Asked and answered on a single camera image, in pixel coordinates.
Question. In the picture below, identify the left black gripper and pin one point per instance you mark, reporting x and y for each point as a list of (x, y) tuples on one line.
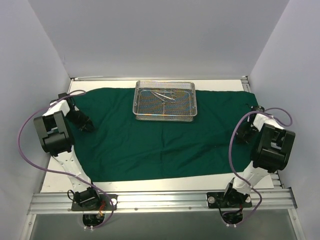
[(83, 122)]

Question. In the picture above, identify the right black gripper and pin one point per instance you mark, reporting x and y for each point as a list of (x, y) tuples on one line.
[(242, 135)]

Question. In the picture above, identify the green surgical drape cloth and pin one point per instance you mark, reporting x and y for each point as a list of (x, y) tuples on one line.
[(123, 148)]

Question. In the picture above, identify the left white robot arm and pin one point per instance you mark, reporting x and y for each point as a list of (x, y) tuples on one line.
[(56, 139)]

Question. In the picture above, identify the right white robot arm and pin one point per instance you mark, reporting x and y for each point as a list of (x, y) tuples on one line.
[(270, 152)]

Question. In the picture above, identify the steel surgical scissors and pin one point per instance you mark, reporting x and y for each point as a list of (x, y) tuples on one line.
[(164, 98)]

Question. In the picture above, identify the metal mesh instrument tray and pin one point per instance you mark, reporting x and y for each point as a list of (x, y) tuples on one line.
[(147, 107)]

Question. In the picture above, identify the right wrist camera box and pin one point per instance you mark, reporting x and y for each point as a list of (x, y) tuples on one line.
[(258, 108)]

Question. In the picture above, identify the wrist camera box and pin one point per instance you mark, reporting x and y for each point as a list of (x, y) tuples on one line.
[(258, 108), (64, 96)]

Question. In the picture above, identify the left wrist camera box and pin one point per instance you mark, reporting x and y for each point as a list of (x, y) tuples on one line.
[(64, 96)]

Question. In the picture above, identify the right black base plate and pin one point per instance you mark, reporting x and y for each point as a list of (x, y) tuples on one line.
[(215, 200)]

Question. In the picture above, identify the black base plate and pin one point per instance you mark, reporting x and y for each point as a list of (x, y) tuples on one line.
[(215, 200), (95, 204)]

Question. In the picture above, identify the aluminium front rail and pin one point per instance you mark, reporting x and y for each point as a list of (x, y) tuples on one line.
[(158, 202)]

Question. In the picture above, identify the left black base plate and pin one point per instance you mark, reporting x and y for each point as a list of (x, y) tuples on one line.
[(95, 204)]

